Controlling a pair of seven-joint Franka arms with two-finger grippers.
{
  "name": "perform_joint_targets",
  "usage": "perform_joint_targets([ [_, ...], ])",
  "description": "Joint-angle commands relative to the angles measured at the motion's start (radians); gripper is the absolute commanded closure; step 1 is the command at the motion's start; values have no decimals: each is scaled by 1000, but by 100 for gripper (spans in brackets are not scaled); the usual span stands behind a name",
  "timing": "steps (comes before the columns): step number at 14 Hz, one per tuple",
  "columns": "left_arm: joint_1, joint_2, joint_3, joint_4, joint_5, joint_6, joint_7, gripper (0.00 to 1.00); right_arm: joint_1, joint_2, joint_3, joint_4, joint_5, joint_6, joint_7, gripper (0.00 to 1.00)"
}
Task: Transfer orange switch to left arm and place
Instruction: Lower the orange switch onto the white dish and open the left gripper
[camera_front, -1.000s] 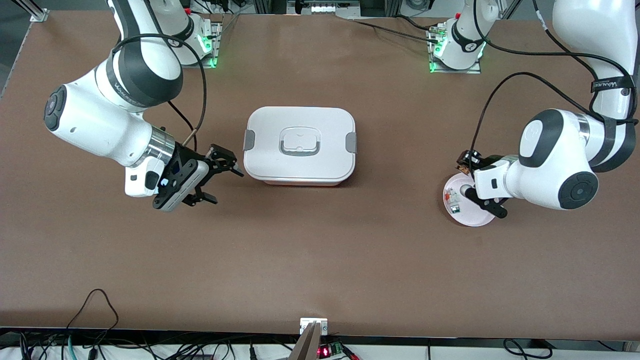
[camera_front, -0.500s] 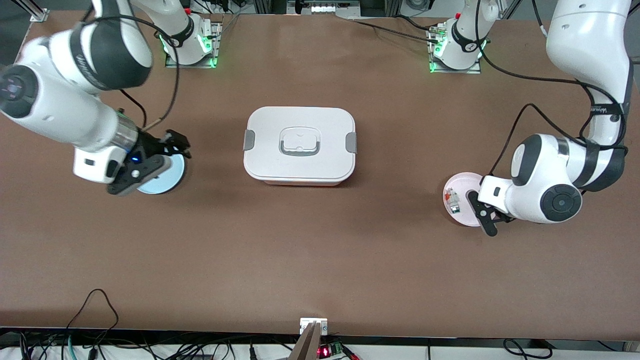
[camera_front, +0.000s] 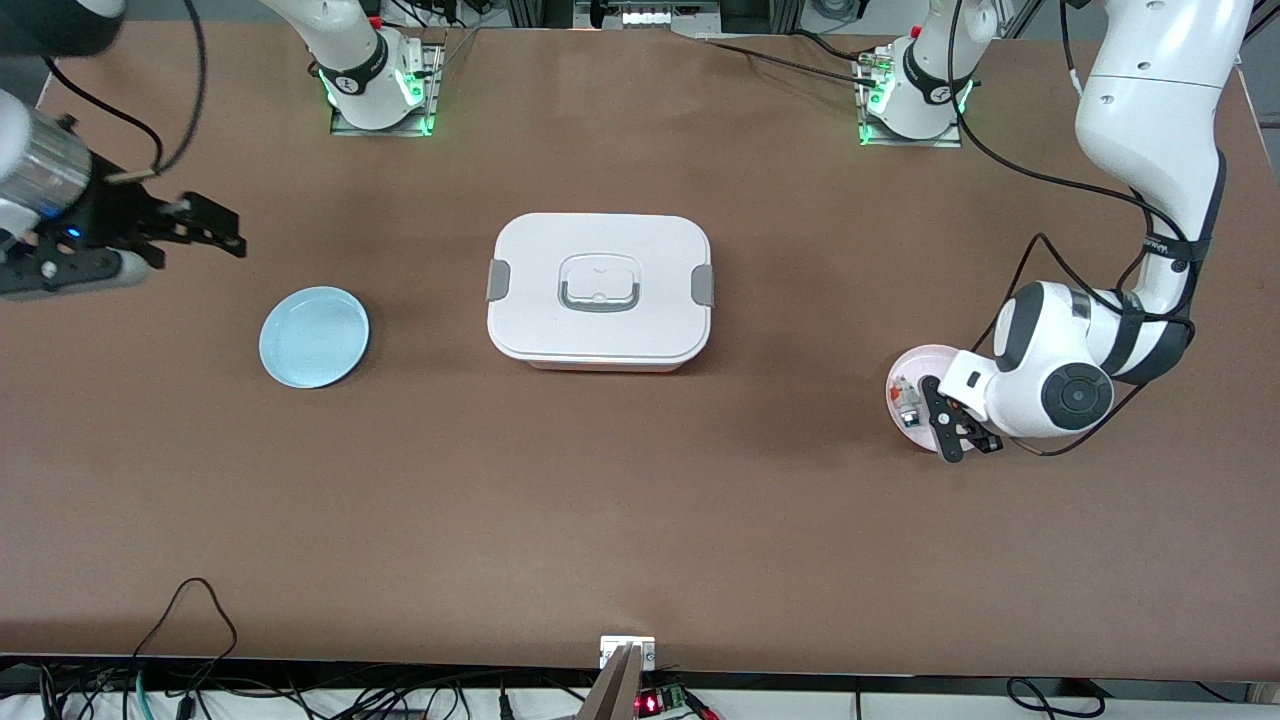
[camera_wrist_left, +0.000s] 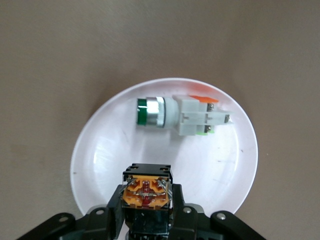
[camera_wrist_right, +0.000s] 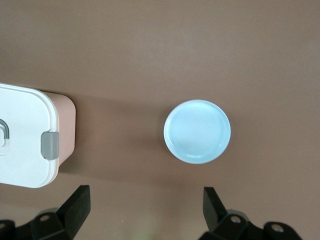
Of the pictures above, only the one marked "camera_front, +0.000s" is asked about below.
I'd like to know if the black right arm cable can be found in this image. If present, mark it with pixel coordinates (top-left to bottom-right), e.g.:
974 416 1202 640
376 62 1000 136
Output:
42 0 208 179

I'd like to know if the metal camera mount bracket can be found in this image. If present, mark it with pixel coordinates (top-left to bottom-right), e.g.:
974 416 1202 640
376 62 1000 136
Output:
578 635 658 720

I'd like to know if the black looped cable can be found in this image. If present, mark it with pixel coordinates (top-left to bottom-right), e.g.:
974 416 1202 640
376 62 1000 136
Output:
130 577 241 691

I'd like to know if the black cable to arm base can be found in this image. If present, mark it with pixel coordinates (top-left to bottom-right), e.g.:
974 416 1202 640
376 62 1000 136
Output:
695 33 886 86

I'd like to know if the pale pink plate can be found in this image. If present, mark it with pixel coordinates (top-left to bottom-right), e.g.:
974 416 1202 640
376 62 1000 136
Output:
886 345 969 457

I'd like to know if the black coiled cable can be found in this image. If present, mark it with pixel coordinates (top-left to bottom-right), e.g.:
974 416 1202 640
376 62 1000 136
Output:
1005 677 1106 719

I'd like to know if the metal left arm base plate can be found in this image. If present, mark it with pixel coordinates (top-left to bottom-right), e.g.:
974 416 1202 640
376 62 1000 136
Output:
858 55 964 149

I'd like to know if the white lidded lunch box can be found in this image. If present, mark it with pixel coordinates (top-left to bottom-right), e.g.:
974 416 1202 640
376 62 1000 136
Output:
486 212 716 373

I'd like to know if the light blue plate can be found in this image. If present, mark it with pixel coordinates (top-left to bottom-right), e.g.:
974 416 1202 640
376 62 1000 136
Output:
259 286 371 390

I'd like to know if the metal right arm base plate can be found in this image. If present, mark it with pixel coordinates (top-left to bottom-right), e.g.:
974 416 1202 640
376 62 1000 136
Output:
330 40 446 138

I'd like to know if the black device with white lights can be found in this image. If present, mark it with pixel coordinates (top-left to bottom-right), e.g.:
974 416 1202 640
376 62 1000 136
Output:
575 0 721 31

